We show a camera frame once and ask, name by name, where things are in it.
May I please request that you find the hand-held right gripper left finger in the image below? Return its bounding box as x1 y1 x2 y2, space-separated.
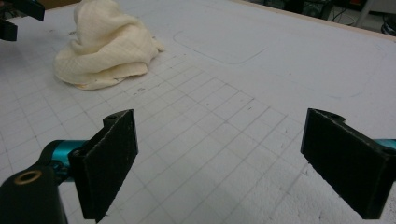
51 108 139 224

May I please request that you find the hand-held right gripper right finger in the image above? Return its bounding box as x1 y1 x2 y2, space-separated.
300 107 396 220

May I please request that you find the cream printed cloth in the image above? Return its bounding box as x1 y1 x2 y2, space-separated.
53 0 165 91

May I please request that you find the white grid mat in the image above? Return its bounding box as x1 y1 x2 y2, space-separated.
0 0 396 224

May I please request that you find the white metal desk leg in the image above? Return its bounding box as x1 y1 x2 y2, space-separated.
354 0 378 28

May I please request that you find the black computer tower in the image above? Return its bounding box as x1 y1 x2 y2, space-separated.
302 0 333 21

